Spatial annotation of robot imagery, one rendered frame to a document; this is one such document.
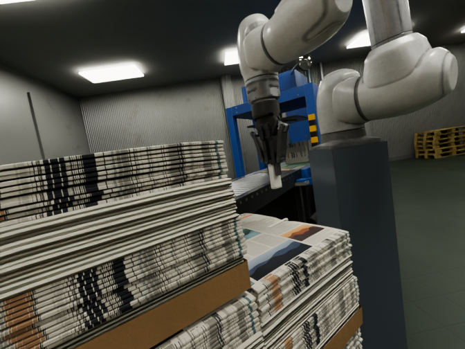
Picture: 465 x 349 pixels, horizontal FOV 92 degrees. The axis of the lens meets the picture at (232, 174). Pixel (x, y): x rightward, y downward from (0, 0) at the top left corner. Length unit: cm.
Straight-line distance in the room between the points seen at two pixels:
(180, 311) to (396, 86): 75
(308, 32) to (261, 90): 17
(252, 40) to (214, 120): 640
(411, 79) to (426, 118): 898
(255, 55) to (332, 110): 40
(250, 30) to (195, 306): 59
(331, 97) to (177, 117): 638
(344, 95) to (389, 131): 805
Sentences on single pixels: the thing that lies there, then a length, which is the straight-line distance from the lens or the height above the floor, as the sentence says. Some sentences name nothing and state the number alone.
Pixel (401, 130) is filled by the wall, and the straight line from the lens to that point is 917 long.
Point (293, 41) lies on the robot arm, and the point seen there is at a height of 124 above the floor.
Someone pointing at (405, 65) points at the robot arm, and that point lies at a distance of 81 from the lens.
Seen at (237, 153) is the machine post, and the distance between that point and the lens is 251.
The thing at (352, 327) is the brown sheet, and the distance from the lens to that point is 64.
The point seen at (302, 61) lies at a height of 173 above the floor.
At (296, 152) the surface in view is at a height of 93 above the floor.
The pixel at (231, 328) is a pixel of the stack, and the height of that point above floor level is 81.
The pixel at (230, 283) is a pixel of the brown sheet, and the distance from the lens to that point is 35.
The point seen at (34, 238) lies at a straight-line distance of 27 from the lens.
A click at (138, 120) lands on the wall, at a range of 733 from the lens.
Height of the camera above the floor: 104
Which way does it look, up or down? 5 degrees down
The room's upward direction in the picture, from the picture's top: 9 degrees counter-clockwise
